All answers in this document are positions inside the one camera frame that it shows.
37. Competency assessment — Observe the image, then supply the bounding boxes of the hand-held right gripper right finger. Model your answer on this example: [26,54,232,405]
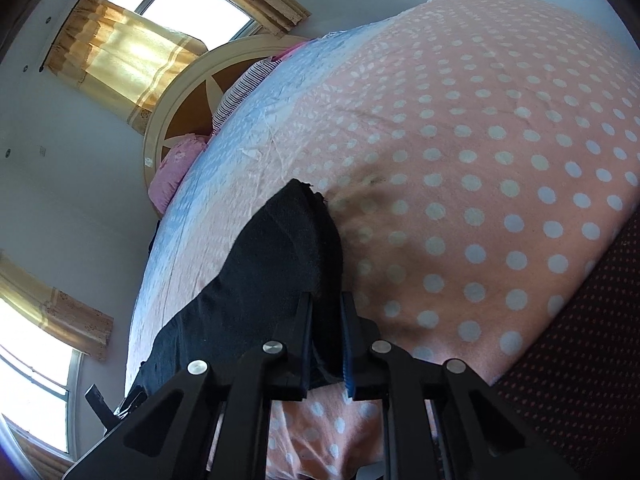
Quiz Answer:
[340,290,582,480]

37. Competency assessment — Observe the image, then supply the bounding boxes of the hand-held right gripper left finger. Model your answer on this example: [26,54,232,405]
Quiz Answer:
[65,292,316,480]

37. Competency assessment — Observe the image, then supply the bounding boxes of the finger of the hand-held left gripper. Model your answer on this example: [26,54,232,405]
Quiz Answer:
[84,384,115,428]
[115,391,148,418]

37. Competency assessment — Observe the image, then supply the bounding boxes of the black pants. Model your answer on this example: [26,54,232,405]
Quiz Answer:
[117,178,346,411]

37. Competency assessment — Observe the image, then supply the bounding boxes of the large side window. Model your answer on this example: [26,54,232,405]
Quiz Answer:
[0,295,83,461]

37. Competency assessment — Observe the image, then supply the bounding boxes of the long yellow side curtain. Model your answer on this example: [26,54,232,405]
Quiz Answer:
[0,250,115,361]

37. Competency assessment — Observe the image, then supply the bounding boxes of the pink pillow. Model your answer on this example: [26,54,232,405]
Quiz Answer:
[148,133,210,213]

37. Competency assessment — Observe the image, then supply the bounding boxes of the polka dot bed sheet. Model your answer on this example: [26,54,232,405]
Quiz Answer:
[125,0,640,480]

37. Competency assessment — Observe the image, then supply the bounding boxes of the dark red dotted bed base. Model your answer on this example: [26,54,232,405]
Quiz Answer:
[492,215,640,480]

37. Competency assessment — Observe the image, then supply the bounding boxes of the striped pillow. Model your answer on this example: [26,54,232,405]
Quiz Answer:
[212,57,273,133]

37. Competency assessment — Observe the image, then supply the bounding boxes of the cream wooden headboard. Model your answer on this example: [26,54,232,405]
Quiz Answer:
[142,35,306,191]

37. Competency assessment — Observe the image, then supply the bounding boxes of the wide yellow curtain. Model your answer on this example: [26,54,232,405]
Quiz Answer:
[44,0,208,136]

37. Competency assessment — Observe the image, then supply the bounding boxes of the window behind headboard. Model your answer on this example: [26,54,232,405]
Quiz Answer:
[107,0,261,43]

